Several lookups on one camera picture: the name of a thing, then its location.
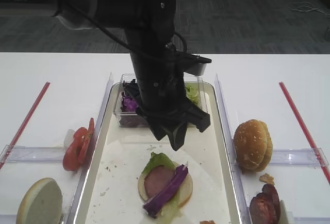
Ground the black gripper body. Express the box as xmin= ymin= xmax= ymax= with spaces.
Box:
xmin=137 ymin=74 xmax=188 ymax=140

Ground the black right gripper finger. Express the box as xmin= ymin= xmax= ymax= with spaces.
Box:
xmin=166 ymin=123 xmax=188 ymax=151

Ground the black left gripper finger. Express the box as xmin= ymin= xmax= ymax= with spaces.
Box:
xmin=184 ymin=99 xmax=210 ymax=132

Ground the purple cabbage strip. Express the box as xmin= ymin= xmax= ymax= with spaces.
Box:
xmin=143 ymin=164 xmax=188 ymax=218

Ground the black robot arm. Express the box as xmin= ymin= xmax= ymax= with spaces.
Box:
xmin=1 ymin=0 xmax=211 ymax=150

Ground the green lettuce pile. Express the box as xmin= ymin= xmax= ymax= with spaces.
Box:
xmin=185 ymin=84 xmax=200 ymax=106

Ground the pink meat patty on bun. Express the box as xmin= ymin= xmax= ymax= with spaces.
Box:
xmin=144 ymin=165 xmax=175 ymax=198

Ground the lettuce leaf under patty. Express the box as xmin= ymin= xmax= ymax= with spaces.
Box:
xmin=142 ymin=152 xmax=179 ymax=223

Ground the rear tomato slice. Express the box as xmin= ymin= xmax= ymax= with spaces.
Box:
xmin=78 ymin=118 xmax=95 ymax=164

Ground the tomato slice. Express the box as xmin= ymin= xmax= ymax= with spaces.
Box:
xmin=62 ymin=127 xmax=88 ymax=171
xmin=78 ymin=118 xmax=95 ymax=164

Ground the front tomato slice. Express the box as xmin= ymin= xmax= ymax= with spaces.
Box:
xmin=62 ymin=127 xmax=88 ymax=171

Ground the purple cabbage pile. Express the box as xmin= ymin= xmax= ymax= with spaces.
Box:
xmin=120 ymin=79 xmax=143 ymax=127

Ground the clear plastic salad container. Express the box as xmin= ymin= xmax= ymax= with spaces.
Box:
xmin=113 ymin=73 xmax=208 ymax=128

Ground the bottom bun slice on tray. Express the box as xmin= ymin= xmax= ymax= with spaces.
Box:
xmin=138 ymin=162 xmax=193 ymax=208

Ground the sesame bun top front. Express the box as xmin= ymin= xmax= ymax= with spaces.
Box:
xmin=233 ymin=119 xmax=268 ymax=170

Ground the sesame bun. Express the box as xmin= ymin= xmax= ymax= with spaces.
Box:
xmin=233 ymin=119 xmax=268 ymax=170
xmin=256 ymin=121 xmax=273 ymax=172

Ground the sesame bun rear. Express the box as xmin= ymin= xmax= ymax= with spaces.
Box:
xmin=256 ymin=121 xmax=273 ymax=172

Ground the metal serving tray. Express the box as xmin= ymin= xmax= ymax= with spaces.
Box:
xmin=76 ymin=83 xmax=240 ymax=223

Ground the brown crumb on tray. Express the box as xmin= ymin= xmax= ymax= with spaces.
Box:
xmin=199 ymin=220 xmax=216 ymax=224

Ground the brown crumb on table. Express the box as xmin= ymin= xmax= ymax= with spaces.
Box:
xmin=259 ymin=173 xmax=275 ymax=185

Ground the rear dark sausage slice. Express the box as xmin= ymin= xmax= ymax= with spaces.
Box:
xmin=262 ymin=183 xmax=281 ymax=220

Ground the dark sausage slice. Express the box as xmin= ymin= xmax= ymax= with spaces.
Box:
xmin=262 ymin=183 xmax=281 ymax=220
xmin=249 ymin=193 xmax=277 ymax=224

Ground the front dark sausage slice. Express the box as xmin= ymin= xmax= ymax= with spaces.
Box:
xmin=249 ymin=193 xmax=277 ymax=224

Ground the left red tape strip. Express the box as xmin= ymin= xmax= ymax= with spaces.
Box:
xmin=0 ymin=82 xmax=51 ymax=169

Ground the red tape strip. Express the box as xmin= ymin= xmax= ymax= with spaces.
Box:
xmin=0 ymin=82 xmax=51 ymax=169
xmin=279 ymin=82 xmax=329 ymax=183

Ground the upper right clear crossbar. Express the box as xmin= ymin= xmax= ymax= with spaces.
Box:
xmin=269 ymin=148 xmax=329 ymax=167

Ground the clear crossbar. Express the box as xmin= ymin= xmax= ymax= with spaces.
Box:
xmin=0 ymin=214 xmax=17 ymax=224
xmin=1 ymin=145 xmax=65 ymax=163
xmin=286 ymin=212 xmax=330 ymax=224
xmin=269 ymin=148 xmax=329 ymax=167

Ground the lower right clear crossbar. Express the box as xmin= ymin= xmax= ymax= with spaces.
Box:
xmin=286 ymin=212 xmax=330 ymax=224

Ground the right red tape strip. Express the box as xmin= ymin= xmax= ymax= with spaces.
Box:
xmin=279 ymin=82 xmax=329 ymax=183

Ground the white bun half left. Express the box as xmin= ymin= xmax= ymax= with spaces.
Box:
xmin=16 ymin=178 xmax=63 ymax=224

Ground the upper left clear crossbar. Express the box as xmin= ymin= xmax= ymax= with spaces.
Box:
xmin=1 ymin=145 xmax=65 ymax=163

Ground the lower left clear crossbar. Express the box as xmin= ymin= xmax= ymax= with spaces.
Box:
xmin=0 ymin=214 xmax=17 ymax=224

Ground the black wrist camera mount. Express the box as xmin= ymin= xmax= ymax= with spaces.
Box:
xmin=176 ymin=52 xmax=212 ymax=76

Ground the right clear plastic rail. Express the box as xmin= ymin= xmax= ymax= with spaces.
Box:
xmin=214 ymin=74 xmax=252 ymax=223

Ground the clear plastic rail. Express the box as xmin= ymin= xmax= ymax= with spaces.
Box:
xmin=214 ymin=74 xmax=252 ymax=223
xmin=60 ymin=73 xmax=113 ymax=223

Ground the left clear plastic rail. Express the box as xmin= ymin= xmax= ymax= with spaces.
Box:
xmin=60 ymin=73 xmax=113 ymax=223

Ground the white cable on floor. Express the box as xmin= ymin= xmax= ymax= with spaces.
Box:
xmin=288 ymin=2 xmax=330 ymax=18

